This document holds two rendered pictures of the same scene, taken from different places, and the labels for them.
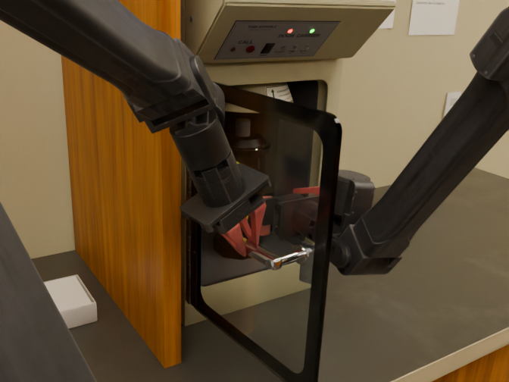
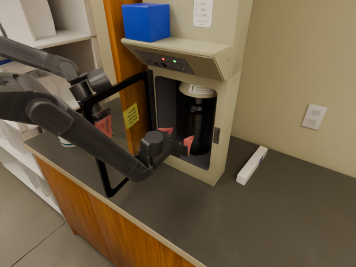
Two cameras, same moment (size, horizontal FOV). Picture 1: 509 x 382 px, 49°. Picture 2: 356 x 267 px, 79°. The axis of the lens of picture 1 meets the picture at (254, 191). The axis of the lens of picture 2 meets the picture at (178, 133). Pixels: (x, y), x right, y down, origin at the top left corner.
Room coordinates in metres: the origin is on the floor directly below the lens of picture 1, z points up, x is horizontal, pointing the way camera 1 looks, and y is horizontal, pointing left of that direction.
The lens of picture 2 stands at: (0.67, -0.67, 1.65)
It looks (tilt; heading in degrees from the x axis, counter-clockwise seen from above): 35 degrees down; 68
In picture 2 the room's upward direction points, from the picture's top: straight up
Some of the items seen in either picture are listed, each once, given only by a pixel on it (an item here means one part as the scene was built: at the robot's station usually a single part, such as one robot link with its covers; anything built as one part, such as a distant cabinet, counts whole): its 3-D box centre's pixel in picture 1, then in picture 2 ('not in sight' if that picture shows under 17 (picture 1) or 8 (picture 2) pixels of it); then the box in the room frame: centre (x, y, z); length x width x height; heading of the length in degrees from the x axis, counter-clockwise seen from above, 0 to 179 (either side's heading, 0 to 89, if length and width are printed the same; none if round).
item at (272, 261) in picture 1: (267, 249); not in sight; (0.67, -0.02, 1.20); 0.10 x 0.05 x 0.03; 39
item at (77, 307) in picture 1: (43, 307); not in sight; (0.88, 0.37, 0.96); 0.16 x 0.12 x 0.04; 123
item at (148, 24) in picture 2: not in sight; (147, 21); (0.86, 0.03, 1.56); 0.10 x 0.10 x 0.09; 34
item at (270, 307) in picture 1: (251, 231); (126, 134); (0.75, 0.00, 1.19); 0.30 x 0.01 x 0.40; 39
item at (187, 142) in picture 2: not in sight; (184, 141); (0.94, -0.09, 1.17); 0.09 x 0.07 x 0.07; 33
